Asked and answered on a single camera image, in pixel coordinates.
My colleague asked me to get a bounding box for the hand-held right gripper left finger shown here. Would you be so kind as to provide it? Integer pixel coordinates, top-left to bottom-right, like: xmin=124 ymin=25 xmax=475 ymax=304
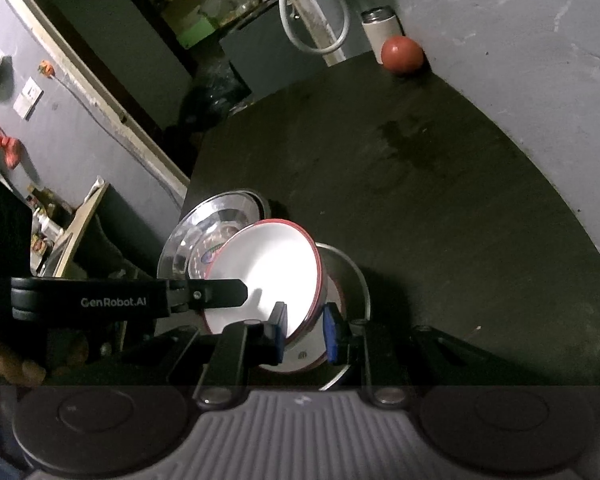
xmin=105 ymin=302 xmax=287 ymax=407

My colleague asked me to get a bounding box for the white flask with metal neck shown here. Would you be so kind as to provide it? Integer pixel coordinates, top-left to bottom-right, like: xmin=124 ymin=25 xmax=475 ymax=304
xmin=360 ymin=6 xmax=400 ymax=66

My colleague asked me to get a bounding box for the steel plate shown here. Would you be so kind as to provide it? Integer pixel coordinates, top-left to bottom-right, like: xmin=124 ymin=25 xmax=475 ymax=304
xmin=157 ymin=189 xmax=271 ymax=282

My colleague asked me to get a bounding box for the dark grey panel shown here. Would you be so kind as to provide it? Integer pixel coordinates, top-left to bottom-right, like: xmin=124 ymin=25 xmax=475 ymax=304
xmin=219 ymin=2 xmax=328 ymax=102

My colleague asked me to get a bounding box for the person's left hand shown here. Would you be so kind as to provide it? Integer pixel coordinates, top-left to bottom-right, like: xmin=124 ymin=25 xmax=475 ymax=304
xmin=0 ymin=329 xmax=48 ymax=388

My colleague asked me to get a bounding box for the black plastic bag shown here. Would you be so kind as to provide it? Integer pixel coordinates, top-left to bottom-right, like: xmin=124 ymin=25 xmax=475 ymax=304
xmin=177 ymin=57 xmax=253 ymax=128

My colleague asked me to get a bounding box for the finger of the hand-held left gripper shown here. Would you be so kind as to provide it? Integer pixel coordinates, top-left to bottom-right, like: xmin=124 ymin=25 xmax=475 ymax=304
xmin=166 ymin=278 xmax=249 ymax=312

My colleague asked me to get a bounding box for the white bowl with red rim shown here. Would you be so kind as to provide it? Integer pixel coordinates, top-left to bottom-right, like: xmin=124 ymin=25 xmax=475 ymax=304
xmin=202 ymin=219 xmax=327 ymax=347
xmin=255 ymin=280 xmax=347 ymax=374

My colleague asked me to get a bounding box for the green box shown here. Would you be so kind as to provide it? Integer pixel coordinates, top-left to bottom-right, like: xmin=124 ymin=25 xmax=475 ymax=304
xmin=176 ymin=15 xmax=220 ymax=50

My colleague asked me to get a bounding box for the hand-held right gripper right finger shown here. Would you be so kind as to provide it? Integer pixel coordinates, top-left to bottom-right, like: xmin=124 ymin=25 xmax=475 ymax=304
xmin=323 ymin=303 xmax=512 ymax=408

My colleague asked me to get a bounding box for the white wall switch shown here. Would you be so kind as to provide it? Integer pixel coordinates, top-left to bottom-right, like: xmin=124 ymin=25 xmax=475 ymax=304
xmin=13 ymin=77 xmax=45 ymax=121

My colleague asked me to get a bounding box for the steel bowl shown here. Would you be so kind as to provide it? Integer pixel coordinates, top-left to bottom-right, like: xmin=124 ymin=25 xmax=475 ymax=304
xmin=260 ymin=242 xmax=372 ymax=392

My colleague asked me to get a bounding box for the orange tool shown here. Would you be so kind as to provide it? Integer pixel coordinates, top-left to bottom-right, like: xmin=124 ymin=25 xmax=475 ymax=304
xmin=0 ymin=135 xmax=25 ymax=170

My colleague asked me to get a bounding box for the white hose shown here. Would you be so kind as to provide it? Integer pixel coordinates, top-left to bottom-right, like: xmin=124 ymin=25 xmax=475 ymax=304
xmin=277 ymin=0 xmax=352 ymax=56

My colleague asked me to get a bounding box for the wooden board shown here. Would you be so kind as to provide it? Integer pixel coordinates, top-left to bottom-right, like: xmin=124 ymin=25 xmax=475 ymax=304
xmin=40 ymin=180 xmax=112 ymax=278

